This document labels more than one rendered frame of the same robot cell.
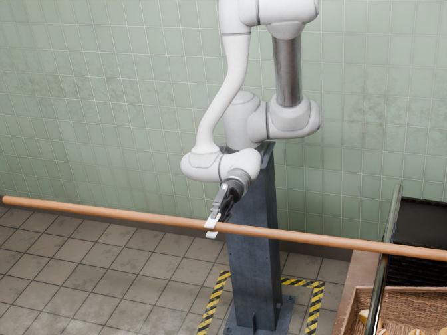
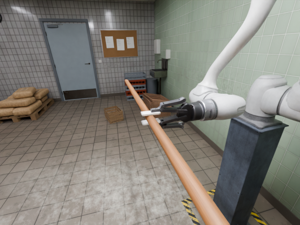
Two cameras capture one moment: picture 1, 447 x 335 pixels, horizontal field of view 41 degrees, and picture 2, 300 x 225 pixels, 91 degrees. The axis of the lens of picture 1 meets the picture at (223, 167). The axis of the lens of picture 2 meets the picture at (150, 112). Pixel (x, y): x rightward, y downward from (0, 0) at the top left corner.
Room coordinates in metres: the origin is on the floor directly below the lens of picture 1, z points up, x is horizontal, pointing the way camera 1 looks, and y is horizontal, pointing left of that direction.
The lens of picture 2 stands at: (1.16, -0.35, 1.43)
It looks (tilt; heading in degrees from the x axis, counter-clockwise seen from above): 24 degrees down; 53
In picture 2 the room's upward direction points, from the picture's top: 2 degrees counter-clockwise
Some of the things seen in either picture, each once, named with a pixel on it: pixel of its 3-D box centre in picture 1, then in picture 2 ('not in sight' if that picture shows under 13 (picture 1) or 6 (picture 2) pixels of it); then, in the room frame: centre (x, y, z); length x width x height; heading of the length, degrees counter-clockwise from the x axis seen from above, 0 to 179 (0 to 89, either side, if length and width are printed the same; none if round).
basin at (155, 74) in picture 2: not in sight; (158, 77); (3.77, 2.72, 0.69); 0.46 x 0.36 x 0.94; 67
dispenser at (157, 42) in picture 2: not in sight; (157, 46); (4.08, 3.13, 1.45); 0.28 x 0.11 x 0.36; 67
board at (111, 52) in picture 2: not in sight; (120, 43); (3.34, 3.93, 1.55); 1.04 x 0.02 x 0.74; 157
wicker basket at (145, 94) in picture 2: not in sight; (156, 99); (3.22, 2.13, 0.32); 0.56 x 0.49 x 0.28; 75
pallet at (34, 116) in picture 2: not in sight; (28, 109); (0.77, 4.29, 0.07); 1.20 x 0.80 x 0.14; 67
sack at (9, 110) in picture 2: not in sight; (10, 109); (0.48, 4.09, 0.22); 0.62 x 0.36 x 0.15; 72
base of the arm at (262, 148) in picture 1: (240, 146); (255, 114); (2.18, -0.08, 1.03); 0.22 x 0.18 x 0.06; 71
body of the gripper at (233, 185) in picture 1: (229, 196); (188, 112); (1.61, -0.01, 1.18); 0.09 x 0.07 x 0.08; 157
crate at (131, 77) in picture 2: not in sight; (134, 76); (3.46, 3.43, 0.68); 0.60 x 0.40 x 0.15; 157
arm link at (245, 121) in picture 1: (245, 118); (266, 94); (2.17, -0.11, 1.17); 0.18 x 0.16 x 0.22; 81
